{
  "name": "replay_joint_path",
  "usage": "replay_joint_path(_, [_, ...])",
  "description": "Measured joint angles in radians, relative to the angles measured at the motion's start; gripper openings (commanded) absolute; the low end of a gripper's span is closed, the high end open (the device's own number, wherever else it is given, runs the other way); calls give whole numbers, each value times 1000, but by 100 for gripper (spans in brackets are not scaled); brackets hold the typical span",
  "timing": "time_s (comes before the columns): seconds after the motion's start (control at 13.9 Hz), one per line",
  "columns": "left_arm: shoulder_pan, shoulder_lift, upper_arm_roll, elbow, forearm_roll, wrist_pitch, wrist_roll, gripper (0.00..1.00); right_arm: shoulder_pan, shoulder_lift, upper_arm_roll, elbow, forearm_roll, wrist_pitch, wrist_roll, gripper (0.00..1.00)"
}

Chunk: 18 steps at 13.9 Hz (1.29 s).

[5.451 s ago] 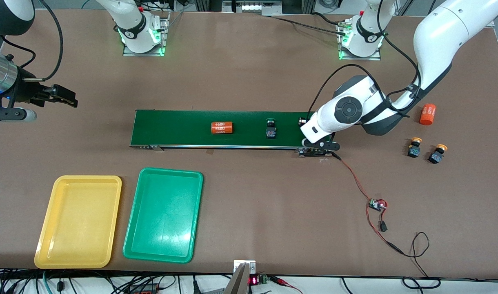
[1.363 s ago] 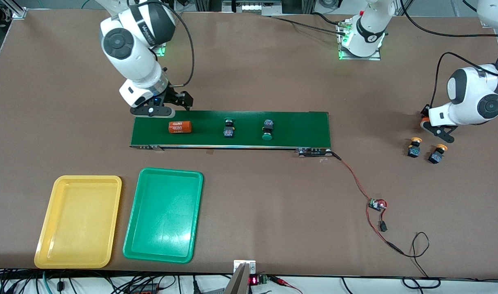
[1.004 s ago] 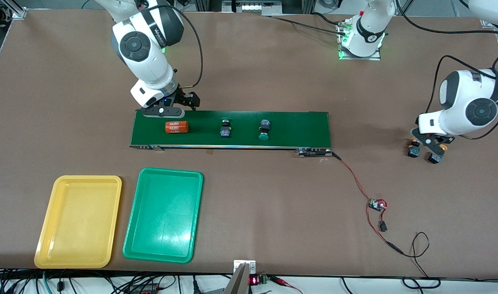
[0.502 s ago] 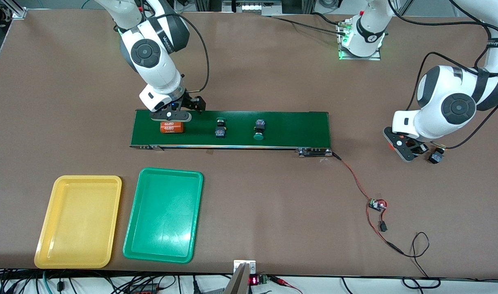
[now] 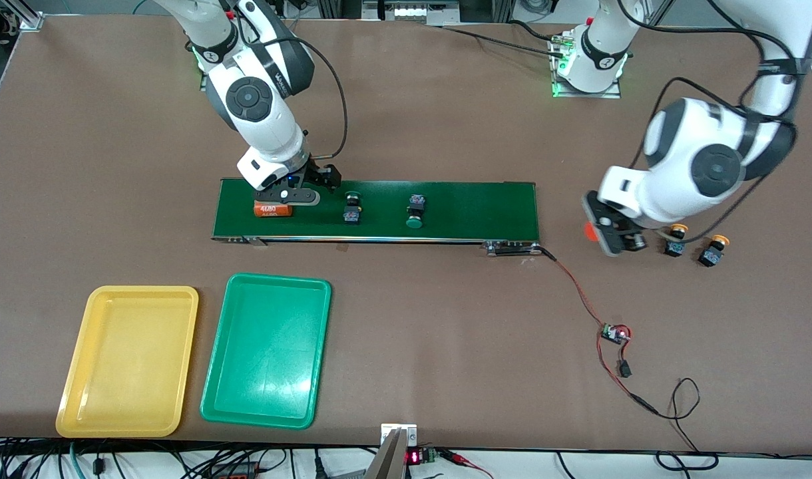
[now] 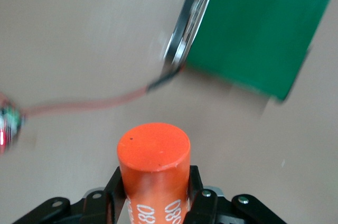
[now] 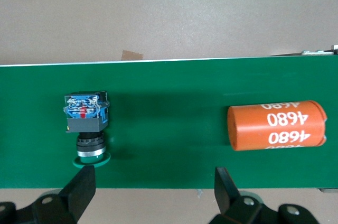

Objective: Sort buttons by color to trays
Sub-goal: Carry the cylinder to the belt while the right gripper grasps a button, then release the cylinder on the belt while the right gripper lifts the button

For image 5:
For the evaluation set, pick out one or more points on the green push button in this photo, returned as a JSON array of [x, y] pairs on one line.
[[351, 214], [416, 223]]

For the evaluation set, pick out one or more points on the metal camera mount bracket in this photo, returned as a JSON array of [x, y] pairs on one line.
[[393, 459]]

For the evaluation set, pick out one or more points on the aluminium frame structure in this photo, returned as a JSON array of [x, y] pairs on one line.
[[506, 8]]

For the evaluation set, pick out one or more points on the green plastic tray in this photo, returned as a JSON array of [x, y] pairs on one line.
[[266, 352]]

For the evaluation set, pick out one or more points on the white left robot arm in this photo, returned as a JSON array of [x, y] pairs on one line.
[[685, 159]]

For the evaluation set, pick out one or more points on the red black power strip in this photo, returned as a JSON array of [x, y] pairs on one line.
[[236, 474]]

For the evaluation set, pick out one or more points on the aluminium profile corner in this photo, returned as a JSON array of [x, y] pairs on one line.
[[30, 16]]

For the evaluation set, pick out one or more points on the yellow plastic tray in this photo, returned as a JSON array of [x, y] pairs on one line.
[[126, 359]]

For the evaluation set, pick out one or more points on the red digit display module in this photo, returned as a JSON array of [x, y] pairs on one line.
[[414, 457]]

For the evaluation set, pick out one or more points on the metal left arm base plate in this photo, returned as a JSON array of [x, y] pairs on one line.
[[606, 94]]

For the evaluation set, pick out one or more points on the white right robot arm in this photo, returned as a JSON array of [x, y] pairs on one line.
[[259, 126]]

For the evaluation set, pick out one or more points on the red clip lead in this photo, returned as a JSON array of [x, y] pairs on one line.
[[456, 457]]

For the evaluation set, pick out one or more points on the small controller circuit board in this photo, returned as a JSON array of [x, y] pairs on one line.
[[613, 332]]

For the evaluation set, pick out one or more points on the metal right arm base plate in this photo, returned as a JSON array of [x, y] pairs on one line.
[[203, 83]]

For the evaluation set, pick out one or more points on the orange canister white print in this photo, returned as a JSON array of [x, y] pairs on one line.
[[273, 211], [589, 231]]

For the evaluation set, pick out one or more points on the yellow push button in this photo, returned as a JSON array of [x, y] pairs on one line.
[[674, 249], [710, 255]]

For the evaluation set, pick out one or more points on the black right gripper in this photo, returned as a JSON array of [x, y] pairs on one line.
[[325, 177]]

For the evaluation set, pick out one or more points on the green conveyor belt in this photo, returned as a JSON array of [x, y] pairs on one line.
[[479, 209]]

